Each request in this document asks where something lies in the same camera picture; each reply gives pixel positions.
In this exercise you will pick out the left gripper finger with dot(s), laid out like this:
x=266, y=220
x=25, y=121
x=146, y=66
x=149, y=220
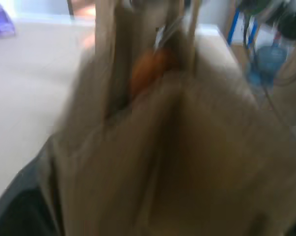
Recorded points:
x=20, y=209

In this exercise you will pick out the brown paper bag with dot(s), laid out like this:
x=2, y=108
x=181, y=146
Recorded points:
x=174, y=159

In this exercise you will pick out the brown plush toy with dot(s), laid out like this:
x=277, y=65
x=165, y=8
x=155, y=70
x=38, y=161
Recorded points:
x=150, y=66

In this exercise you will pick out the purple plastic packet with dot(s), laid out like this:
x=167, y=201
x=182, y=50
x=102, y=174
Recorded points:
x=0, y=22

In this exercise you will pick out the blue water jug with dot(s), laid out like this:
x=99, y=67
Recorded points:
x=270, y=57

